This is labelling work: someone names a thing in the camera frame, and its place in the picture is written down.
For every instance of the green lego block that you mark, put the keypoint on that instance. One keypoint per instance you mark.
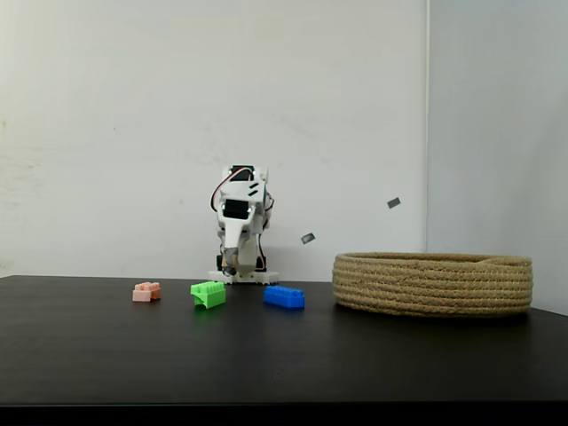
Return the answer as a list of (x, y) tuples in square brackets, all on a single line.
[(208, 295)]

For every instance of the blue lego block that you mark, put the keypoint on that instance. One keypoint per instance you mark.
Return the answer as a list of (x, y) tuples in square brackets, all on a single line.
[(284, 297)]

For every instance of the pink lego block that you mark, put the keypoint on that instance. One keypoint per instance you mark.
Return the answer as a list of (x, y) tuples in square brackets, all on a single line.
[(146, 292)]

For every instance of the grey tape piece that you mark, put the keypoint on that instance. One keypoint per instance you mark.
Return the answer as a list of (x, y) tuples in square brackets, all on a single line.
[(394, 202), (308, 238)]

